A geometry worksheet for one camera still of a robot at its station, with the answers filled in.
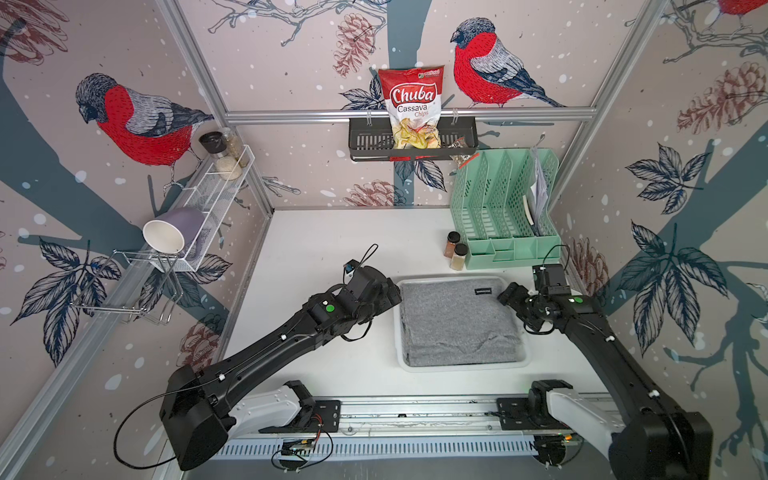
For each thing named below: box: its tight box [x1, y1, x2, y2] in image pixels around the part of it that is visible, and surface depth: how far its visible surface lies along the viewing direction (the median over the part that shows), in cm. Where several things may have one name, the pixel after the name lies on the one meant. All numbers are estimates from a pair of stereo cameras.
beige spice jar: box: [451, 243, 469, 271], surface depth 99 cm
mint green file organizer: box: [450, 148, 562, 270], surface depth 108 cm
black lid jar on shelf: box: [198, 131, 228, 158], surface depth 81 cm
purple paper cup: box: [142, 207, 205, 255], surface depth 63 cm
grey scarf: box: [400, 278, 527, 367], surface depth 79 cm
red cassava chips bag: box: [378, 65, 445, 150], surface depth 84 cm
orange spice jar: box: [443, 231, 461, 258], surface depth 102 cm
